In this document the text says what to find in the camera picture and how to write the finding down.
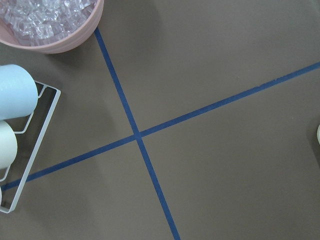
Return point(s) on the white cup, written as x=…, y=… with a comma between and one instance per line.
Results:
x=8, y=145

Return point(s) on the pink bowl with ice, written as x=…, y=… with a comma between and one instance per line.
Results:
x=48, y=26

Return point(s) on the white wire cup rack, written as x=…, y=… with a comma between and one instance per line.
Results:
x=29, y=131

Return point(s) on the white bear print tray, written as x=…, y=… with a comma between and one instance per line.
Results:
x=318, y=134

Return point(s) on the blue cup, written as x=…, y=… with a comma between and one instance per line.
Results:
x=18, y=92

